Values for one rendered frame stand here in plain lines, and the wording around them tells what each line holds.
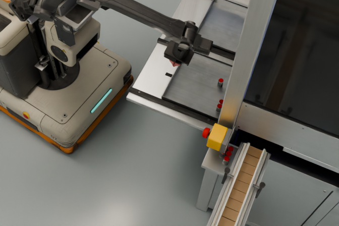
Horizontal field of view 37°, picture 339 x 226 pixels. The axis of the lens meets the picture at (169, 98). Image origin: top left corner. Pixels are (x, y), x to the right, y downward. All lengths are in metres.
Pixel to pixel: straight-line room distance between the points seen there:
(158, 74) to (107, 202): 0.96
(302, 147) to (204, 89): 0.51
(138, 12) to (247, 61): 0.38
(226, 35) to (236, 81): 0.68
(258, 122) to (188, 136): 1.22
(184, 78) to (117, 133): 0.96
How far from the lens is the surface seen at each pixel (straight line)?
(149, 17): 1.64
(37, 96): 2.86
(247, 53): 1.53
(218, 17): 2.37
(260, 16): 1.40
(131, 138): 2.99
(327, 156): 1.88
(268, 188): 2.28
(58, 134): 2.75
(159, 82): 2.14
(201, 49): 1.79
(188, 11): 2.38
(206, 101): 2.10
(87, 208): 2.85
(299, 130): 1.78
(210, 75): 2.17
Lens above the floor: 2.68
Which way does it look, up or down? 59 degrees down
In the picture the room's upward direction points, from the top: 5 degrees clockwise
